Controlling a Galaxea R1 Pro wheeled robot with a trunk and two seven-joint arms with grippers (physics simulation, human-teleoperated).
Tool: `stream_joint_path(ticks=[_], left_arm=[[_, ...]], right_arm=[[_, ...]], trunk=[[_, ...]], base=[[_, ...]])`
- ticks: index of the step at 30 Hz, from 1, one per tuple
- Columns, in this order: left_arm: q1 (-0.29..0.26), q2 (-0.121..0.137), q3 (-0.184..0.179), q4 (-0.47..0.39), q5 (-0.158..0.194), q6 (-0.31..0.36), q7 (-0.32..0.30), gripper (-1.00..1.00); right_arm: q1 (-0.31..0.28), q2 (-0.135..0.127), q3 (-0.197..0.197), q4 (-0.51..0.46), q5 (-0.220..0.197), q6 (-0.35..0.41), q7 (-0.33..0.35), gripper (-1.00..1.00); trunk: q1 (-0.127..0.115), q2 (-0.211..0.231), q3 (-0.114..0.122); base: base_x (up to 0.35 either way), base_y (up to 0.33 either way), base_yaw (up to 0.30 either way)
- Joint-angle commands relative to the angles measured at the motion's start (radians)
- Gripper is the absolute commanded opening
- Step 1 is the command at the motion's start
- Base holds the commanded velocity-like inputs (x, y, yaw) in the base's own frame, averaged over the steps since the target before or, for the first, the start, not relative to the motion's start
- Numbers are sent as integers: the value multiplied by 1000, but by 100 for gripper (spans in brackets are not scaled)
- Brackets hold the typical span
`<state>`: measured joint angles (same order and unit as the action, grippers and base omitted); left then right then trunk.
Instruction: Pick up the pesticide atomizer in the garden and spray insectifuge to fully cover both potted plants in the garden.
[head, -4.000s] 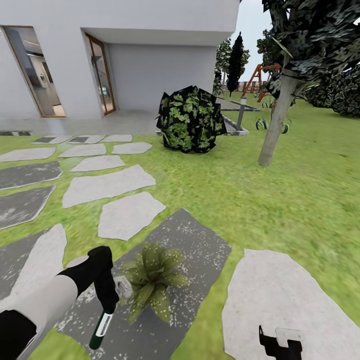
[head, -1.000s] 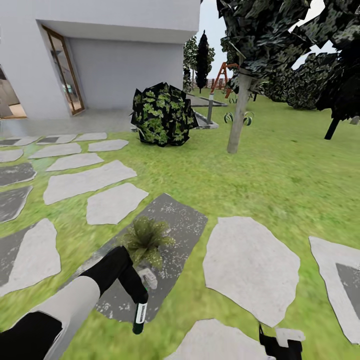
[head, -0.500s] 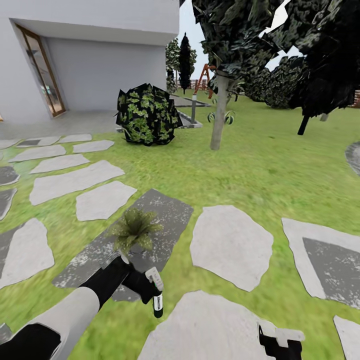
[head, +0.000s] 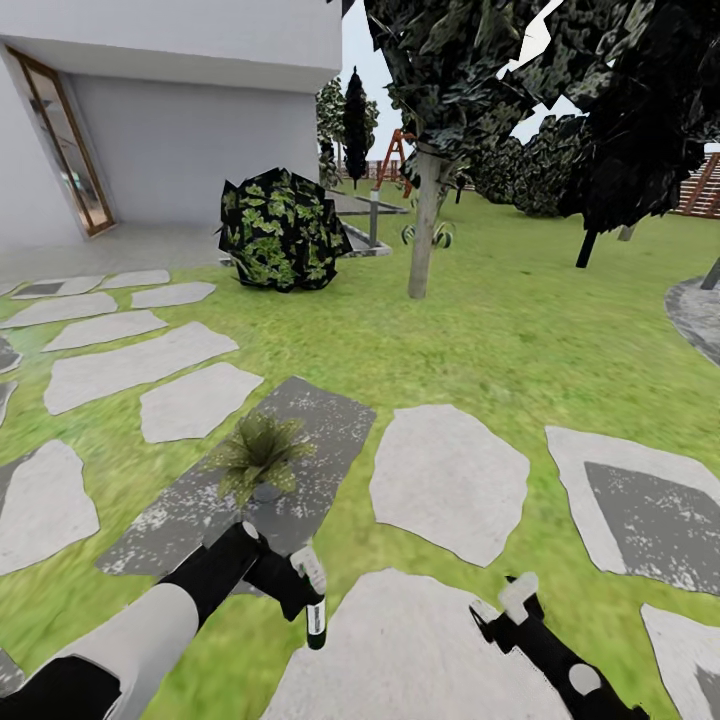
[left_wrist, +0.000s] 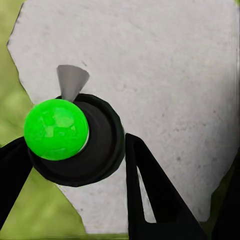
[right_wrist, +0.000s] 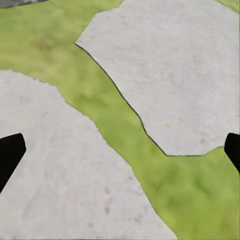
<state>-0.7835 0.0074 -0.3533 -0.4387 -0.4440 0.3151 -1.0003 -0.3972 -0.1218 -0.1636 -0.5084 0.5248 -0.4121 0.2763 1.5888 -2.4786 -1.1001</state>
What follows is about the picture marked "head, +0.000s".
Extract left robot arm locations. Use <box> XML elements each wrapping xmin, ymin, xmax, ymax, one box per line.
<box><xmin>0</xmin><ymin>521</ymin><xmax>327</xmax><ymax>720</ymax></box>

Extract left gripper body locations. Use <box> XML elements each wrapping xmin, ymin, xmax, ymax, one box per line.
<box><xmin>259</xmin><ymin>555</ymin><xmax>315</xmax><ymax>621</ymax></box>

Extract insectifuge atomizer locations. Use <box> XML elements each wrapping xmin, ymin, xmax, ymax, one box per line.
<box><xmin>306</xmin><ymin>600</ymin><xmax>327</xmax><ymax>651</ymax></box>

